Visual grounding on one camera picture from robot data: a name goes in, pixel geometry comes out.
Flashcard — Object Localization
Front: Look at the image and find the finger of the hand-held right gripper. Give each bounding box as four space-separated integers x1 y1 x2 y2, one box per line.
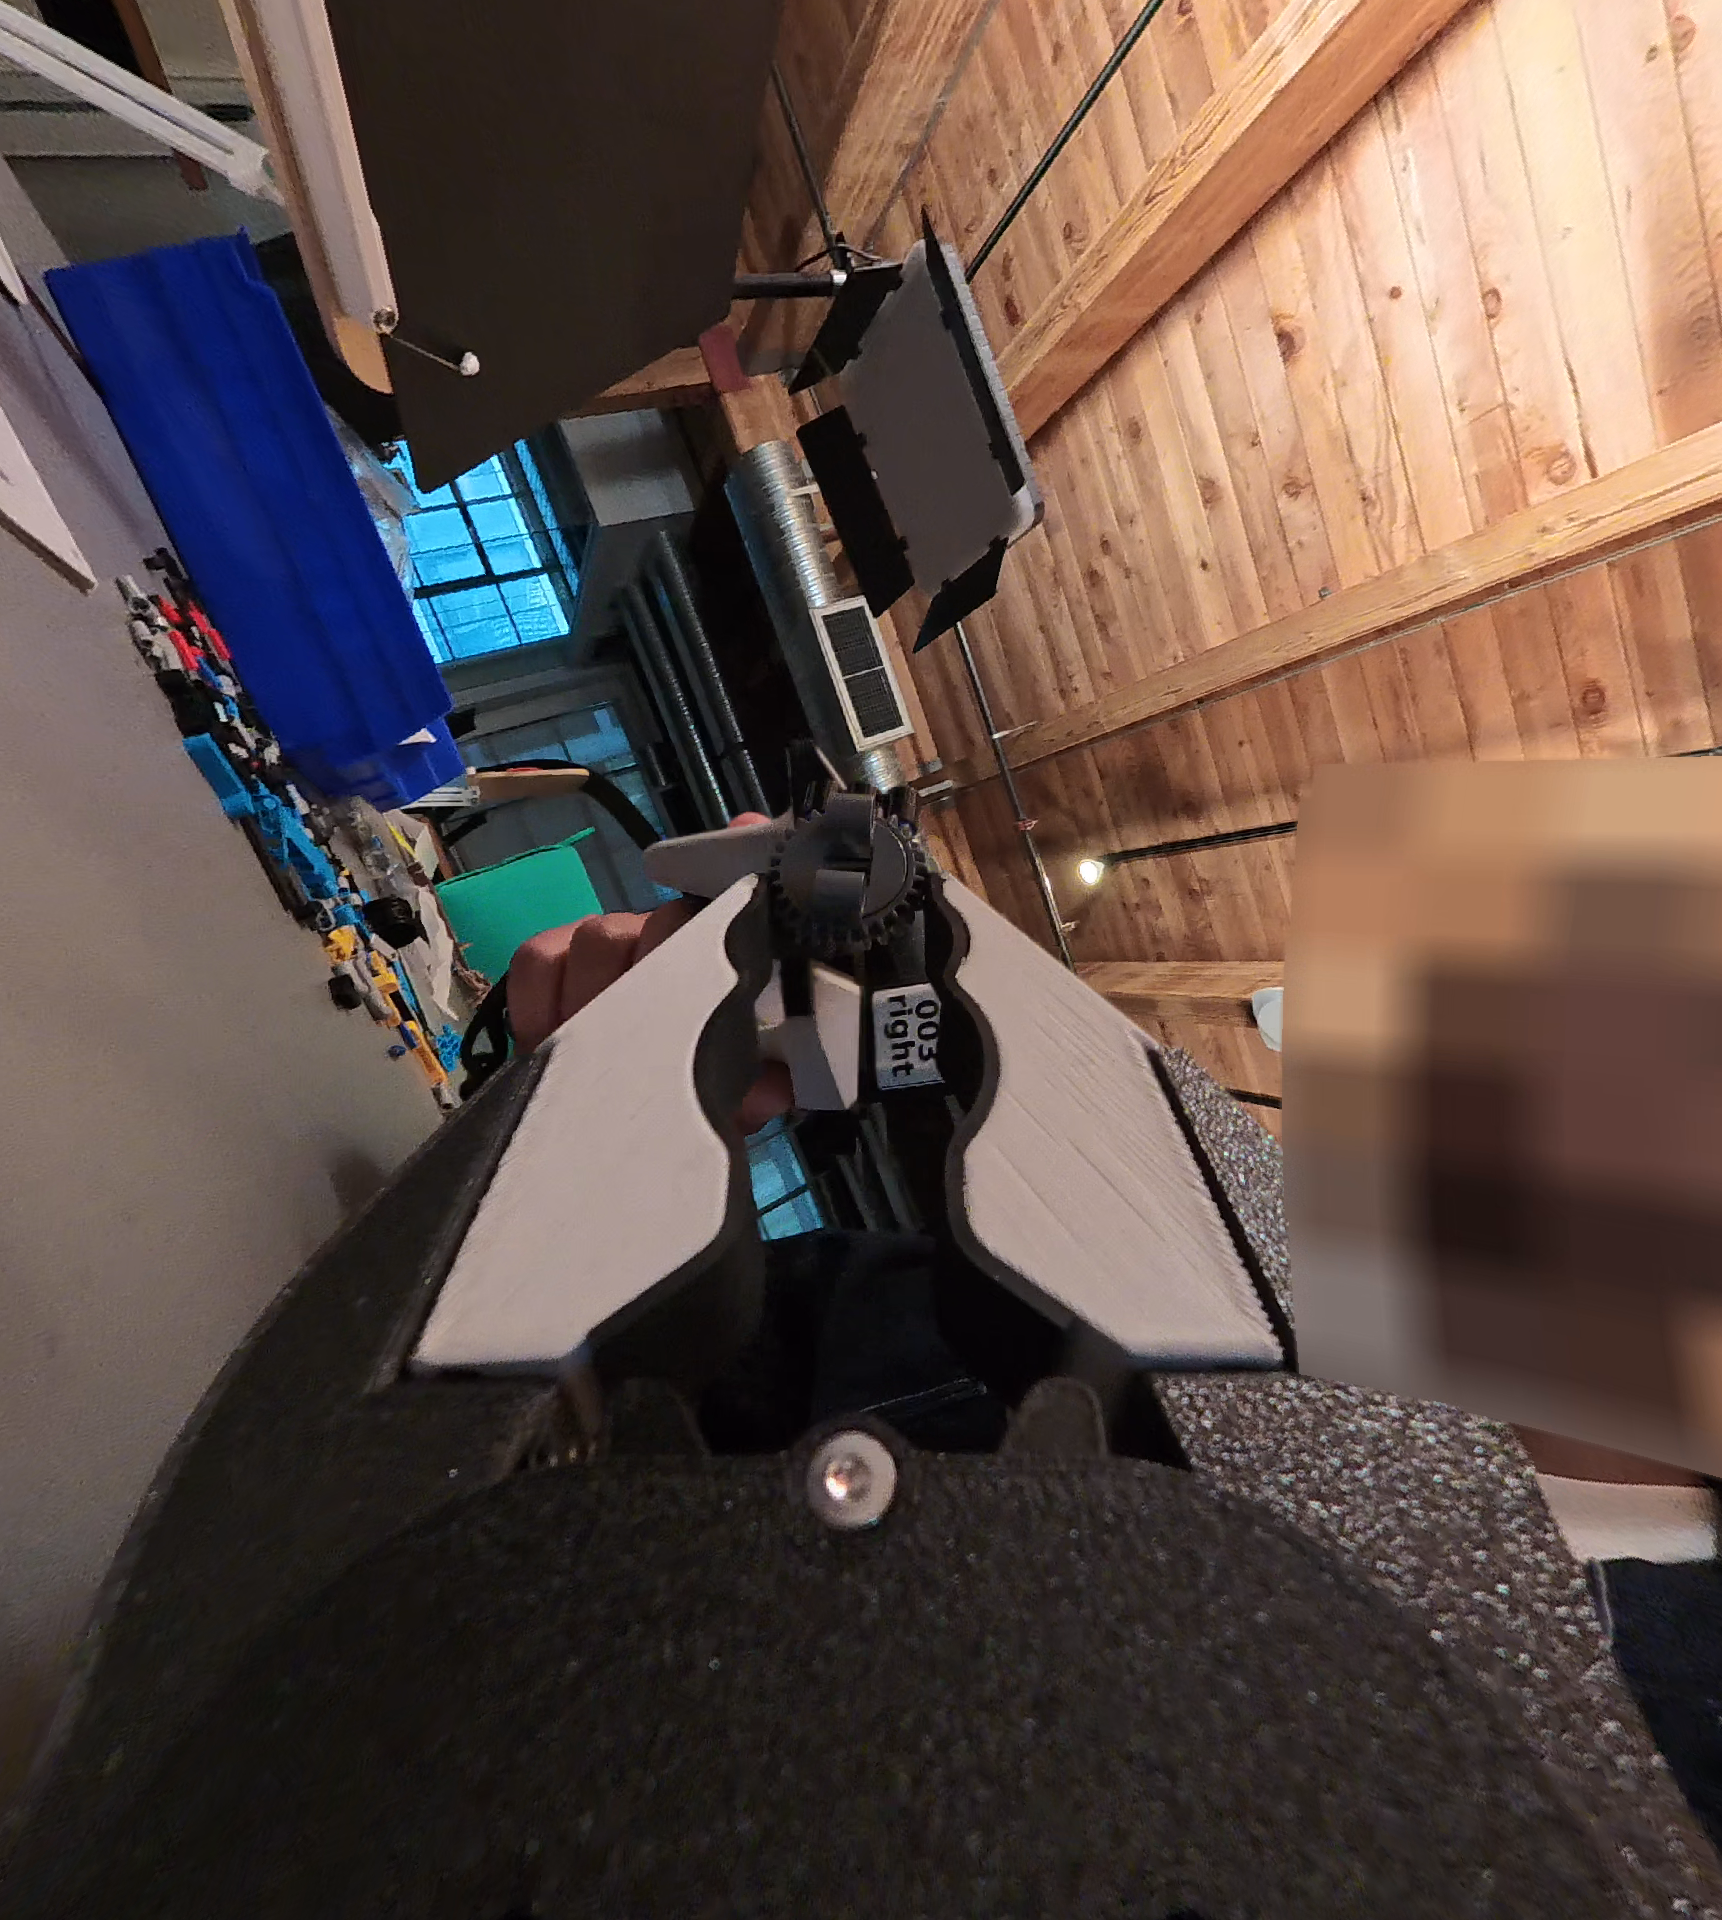
755 960 866 1115

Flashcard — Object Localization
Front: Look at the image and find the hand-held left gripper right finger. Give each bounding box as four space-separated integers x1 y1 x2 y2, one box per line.
929 877 1286 1371

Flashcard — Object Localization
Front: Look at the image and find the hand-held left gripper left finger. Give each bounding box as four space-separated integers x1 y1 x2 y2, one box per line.
408 875 781 1380

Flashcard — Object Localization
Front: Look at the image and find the grey gear assembly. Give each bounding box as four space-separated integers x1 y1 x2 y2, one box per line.
768 787 939 967

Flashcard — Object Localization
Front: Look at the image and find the person's right forearm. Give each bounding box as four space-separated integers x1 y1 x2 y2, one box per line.
710 1221 1019 1454

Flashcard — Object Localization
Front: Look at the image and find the grey desk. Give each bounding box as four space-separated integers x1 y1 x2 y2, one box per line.
0 28 473 1920

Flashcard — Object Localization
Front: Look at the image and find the person's right hand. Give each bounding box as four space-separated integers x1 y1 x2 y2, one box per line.
509 898 700 1051

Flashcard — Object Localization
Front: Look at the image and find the white vent grille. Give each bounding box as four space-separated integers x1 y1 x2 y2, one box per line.
816 596 915 746

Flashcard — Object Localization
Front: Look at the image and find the pile of small pins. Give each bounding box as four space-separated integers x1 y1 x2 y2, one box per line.
118 546 456 1083

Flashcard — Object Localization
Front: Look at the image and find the white shirt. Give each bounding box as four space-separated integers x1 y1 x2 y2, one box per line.
1536 1469 1722 1569

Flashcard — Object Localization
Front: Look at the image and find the grey studio light panel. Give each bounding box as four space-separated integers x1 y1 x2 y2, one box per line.
734 209 1047 651

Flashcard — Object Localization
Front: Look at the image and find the blue plastic bin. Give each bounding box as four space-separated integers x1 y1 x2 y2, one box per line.
45 233 465 803

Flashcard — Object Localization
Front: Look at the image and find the dark denim jacket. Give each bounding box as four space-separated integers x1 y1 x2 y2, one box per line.
1586 1499 1722 1920

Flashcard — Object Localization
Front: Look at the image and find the dark board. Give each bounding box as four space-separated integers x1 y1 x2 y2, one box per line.
325 0 788 452

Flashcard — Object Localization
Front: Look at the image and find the silver ventilation duct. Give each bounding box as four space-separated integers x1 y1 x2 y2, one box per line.
722 442 907 798

